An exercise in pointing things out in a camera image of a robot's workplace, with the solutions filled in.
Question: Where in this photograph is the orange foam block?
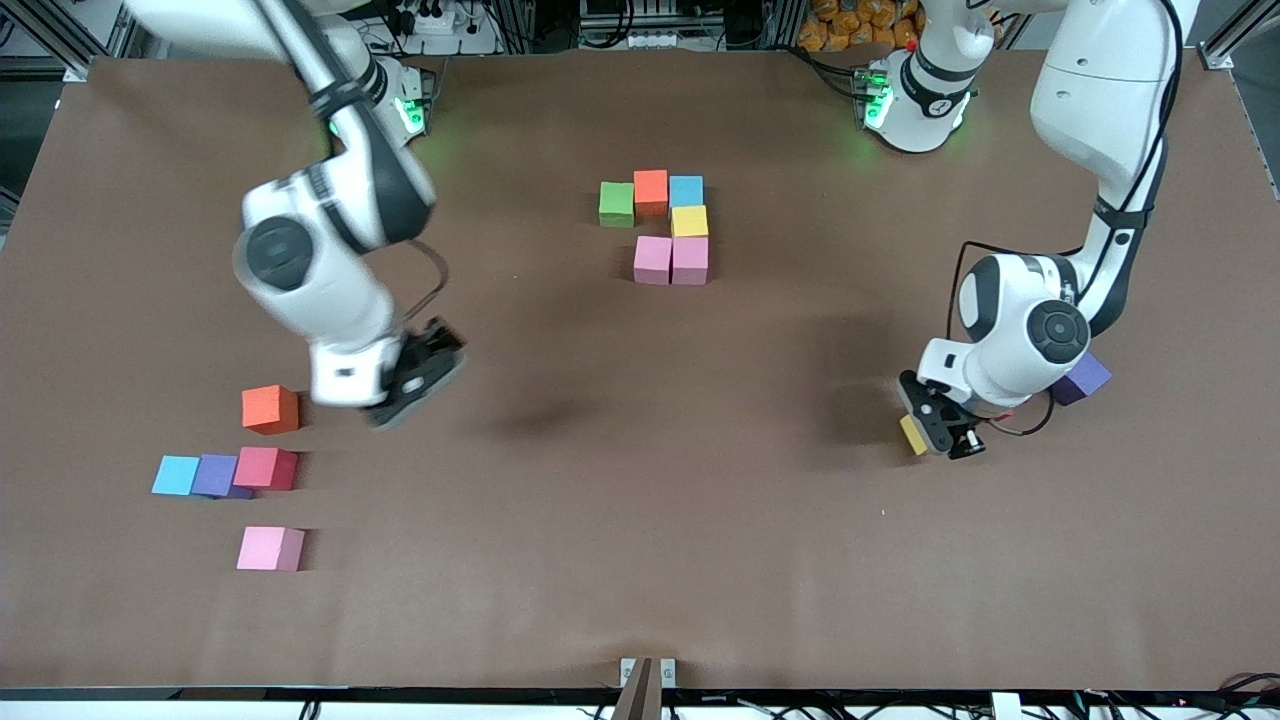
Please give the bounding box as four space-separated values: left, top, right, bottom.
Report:
241 385 301 436
633 169 670 219

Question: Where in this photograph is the green foam block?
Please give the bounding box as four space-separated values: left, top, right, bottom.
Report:
598 181 637 229

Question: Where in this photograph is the pink foam block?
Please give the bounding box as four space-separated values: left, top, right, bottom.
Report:
671 236 710 287
633 235 673 286
236 526 306 573

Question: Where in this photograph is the purple foam block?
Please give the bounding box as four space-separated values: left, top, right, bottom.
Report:
192 454 255 500
1052 352 1113 407

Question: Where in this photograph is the brown table cover sheet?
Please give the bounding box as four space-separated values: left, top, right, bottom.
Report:
0 45 1280 693

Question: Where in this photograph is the aluminium equipment rack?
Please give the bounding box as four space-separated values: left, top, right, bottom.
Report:
470 0 801 53

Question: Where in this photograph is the pile of orange objects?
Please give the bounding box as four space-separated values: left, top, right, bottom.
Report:
797 0 926 53

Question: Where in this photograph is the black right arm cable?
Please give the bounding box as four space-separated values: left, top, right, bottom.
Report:
395 238 451 326

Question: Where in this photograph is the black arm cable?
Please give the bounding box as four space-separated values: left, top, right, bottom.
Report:
945 0 1186 438
395 238 451 326

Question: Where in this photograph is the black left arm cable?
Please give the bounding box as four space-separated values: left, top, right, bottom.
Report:
945 0 1186 438

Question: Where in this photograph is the black cable bundle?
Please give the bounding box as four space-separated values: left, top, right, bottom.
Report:
1075 672 1280 720

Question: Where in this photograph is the small metal bracket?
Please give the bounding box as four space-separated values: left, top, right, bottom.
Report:
619 657 677 689

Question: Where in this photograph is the aluminium frame profile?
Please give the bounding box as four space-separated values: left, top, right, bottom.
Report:
1200 0 1280 71
0 0 131 83

